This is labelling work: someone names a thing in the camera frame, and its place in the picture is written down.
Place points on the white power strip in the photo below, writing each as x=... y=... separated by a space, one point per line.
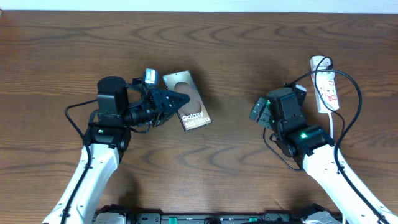
x=326 y=95

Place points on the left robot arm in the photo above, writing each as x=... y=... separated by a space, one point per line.
x=122 y=108

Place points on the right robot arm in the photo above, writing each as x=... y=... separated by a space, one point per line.
x=313 y=150

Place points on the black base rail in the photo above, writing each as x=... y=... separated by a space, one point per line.
x=199 y=218

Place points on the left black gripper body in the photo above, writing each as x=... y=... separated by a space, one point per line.
x=156 y=110

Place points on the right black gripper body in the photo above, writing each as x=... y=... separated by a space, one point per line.
x=264 y=118

